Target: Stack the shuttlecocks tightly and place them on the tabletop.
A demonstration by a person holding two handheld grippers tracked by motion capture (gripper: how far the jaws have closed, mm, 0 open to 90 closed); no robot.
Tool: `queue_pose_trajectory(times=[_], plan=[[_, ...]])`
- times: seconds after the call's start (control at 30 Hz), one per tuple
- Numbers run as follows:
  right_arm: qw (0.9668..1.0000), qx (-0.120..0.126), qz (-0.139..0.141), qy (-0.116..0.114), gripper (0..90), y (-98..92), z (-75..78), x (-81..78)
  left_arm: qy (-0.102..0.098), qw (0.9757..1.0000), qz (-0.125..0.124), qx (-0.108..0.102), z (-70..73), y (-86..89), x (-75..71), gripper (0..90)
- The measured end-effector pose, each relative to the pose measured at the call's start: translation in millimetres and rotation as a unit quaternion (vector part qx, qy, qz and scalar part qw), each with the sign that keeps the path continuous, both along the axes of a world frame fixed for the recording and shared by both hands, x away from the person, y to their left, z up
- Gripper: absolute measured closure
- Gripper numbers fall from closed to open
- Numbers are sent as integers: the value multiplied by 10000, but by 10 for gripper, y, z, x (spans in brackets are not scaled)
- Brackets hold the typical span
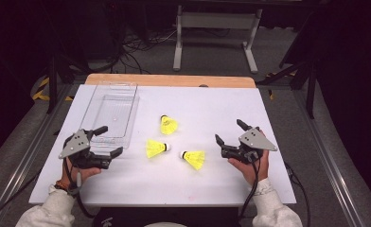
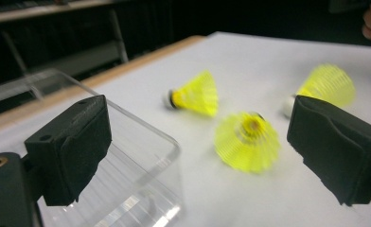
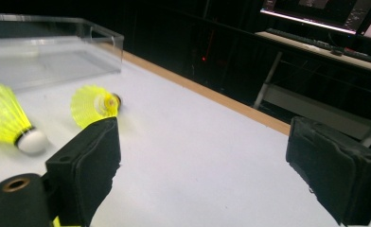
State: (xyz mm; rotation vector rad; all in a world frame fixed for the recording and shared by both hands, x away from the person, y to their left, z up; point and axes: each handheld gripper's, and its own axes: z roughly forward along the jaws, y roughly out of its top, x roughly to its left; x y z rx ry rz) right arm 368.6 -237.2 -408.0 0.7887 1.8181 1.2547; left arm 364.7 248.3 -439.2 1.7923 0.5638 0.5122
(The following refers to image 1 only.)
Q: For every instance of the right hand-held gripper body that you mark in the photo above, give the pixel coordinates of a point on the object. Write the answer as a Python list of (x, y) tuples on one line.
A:
[(256, 140)]

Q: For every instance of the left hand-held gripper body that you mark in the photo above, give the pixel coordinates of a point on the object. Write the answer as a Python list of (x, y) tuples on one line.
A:
[(76, 145)]

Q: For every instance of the clear plastic container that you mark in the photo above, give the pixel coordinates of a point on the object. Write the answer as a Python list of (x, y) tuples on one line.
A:
[(114, 110)]

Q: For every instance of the yellow shuttlecock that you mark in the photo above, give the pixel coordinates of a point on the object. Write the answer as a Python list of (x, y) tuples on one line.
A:
[(169, 125), (194, 158), (155, 148)]

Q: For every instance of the person's right hand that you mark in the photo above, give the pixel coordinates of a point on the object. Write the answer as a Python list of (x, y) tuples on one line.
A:
[(262, 168)]

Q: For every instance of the person's left hand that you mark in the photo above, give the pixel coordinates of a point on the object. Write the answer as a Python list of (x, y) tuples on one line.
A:
[(85, 173)]

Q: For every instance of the white table cover sheet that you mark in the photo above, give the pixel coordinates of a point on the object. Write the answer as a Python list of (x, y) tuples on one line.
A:
[(190, 183)]

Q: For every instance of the yellow black hazard tape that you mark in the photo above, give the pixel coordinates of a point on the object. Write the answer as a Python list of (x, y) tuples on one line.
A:
[(40, 93)]

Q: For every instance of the black metal stand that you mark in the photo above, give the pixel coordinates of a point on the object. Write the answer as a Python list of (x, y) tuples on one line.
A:
[(311, 91), (52, 85)]

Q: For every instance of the person's dark clothing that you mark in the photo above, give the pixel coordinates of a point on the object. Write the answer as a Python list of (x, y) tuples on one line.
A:
[(174, 216)]

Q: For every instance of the white metal stand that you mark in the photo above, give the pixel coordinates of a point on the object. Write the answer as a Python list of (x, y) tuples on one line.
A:
[(218, 20)]

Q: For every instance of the grey metal rail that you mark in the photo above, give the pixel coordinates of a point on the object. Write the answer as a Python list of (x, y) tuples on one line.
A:
[(332, 157), (32, 145)]

